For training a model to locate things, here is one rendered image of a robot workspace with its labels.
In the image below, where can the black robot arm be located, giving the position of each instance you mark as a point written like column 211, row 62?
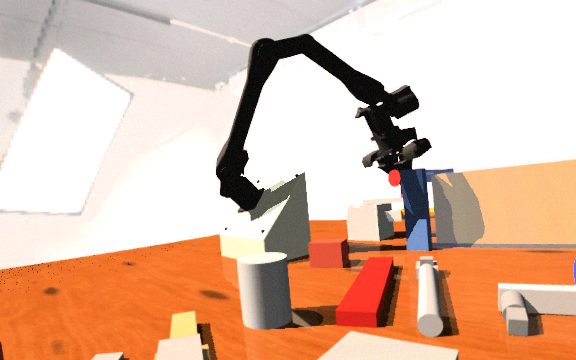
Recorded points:
column 263, row 57

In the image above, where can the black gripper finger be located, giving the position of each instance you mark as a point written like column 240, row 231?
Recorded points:
column 403, row 165
column 388, row 167

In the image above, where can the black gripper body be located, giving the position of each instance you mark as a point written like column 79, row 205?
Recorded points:
column 389, row 144

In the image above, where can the white cylinder with grey end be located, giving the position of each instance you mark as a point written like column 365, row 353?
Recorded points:
column 429, row 318

